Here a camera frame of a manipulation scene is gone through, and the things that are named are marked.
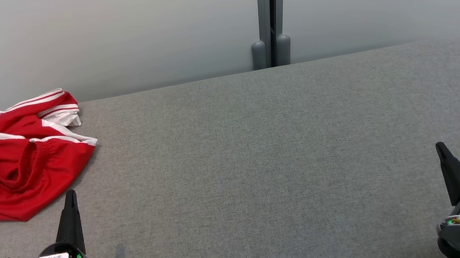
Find red shorts with white trim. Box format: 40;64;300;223
0;111;108;225

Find grey metal partition post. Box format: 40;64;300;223
254;0;298;68

